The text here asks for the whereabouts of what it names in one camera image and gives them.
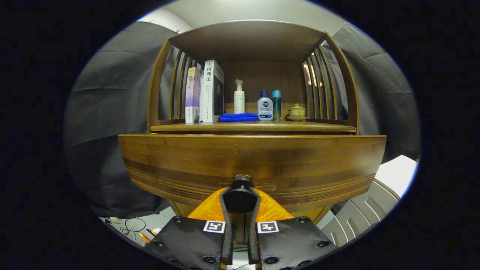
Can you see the wooden cabinet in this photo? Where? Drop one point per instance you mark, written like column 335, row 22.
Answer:
column 262, row 41

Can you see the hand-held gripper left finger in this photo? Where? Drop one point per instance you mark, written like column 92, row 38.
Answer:
column 227, row 232

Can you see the purple book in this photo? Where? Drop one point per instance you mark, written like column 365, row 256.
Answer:
column 192, row 93

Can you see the teal bottle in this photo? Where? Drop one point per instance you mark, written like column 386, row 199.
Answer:
column 276, row 105

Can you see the wooden drawer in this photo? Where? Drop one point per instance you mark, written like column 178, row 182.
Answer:
column 243, row 157

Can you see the white book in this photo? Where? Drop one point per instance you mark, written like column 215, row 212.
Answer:
column 210, row 90

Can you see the blue folded cloth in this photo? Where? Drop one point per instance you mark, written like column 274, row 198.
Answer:
column 239, row 117

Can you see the white pump bottle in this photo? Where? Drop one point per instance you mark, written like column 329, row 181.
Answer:
column 239, row 101

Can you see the black drawer knob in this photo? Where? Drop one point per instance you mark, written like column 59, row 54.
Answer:
column 240, row 197

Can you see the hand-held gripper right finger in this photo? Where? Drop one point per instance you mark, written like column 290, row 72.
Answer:
column 253, row 236

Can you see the ceramic lidded teacup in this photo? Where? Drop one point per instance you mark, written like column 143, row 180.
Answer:
column 297, row 111

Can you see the white lotion bottle blue cap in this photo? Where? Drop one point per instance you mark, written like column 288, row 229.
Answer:
column 264, row 108

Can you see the wooden countertop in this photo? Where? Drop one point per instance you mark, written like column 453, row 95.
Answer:
column 262, row 126

